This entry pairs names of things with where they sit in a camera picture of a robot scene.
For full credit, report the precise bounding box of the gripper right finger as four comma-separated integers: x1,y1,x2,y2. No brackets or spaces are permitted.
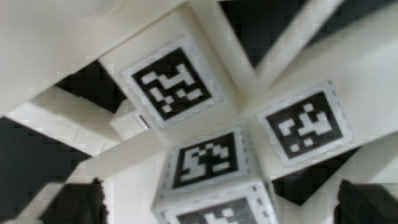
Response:
334,180,398,224

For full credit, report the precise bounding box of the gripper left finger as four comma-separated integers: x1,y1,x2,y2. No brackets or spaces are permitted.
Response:
21,179,108,224

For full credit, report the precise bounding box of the small white tagged cube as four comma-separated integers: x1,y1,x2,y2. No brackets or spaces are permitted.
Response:
152,180,280,224

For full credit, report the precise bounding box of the white chair back frame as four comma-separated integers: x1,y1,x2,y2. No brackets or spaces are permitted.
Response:
0,0,398,224

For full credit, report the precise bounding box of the white chair seat part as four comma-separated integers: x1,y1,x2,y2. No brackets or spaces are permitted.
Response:
78,97,261,224

